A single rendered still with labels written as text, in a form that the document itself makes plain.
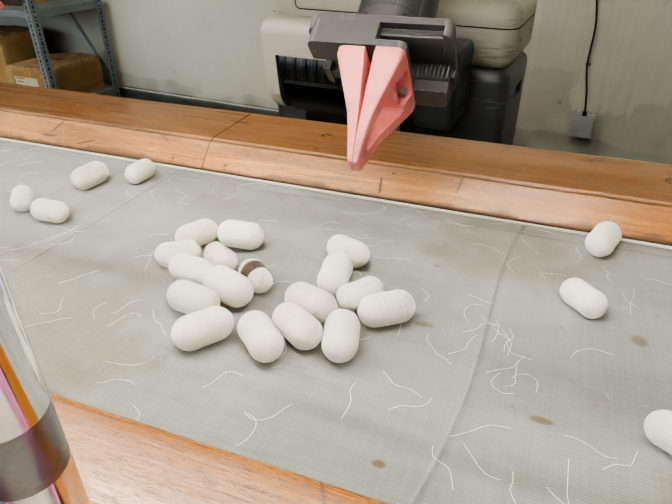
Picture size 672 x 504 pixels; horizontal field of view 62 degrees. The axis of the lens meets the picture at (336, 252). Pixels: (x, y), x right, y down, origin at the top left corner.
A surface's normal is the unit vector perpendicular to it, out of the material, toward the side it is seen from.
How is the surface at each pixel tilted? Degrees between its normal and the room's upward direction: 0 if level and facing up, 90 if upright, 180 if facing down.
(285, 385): 0
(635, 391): 0
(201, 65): 90
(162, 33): 90
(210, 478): 0
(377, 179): 45
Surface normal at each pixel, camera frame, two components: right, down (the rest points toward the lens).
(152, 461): 0.00, -0.85
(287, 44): -0.42, 0.59
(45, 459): 0.87, 0.25
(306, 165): -0.25, -0.25
